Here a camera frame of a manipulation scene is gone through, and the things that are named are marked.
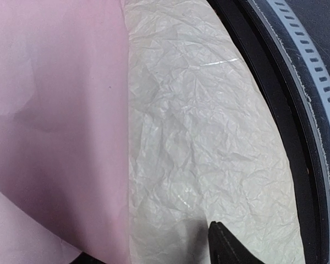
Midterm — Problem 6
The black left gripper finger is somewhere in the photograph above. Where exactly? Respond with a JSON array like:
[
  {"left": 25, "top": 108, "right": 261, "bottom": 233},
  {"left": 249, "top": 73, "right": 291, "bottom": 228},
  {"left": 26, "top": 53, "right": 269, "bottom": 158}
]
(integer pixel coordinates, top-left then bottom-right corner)
[{"left": 208, "top": 221, "right": 263, "bottom": 264}]

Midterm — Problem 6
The pink wrapping paper sheet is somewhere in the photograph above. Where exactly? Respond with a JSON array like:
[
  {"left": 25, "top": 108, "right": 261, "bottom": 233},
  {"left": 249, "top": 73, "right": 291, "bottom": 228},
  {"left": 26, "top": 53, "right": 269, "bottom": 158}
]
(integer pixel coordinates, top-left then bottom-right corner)
[{"left": 0, "top": 1, "right": 130, "bottom": 263}]

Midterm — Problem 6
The cream wrapping paper sheet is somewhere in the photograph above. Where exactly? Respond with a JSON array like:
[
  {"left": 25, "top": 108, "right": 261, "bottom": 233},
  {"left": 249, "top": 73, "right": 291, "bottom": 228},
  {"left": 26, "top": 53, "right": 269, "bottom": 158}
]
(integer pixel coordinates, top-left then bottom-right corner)
[{"left": 124, "top": 1, "right": 305, "bottom": 263}]

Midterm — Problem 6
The grey slotted cable duct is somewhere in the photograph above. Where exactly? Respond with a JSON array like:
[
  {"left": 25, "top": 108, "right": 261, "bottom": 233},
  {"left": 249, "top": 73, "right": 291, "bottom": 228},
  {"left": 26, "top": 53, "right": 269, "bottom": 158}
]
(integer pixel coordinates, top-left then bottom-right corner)
[{"left": 265, "top": 0, "right": 330, "bottom": 133}]

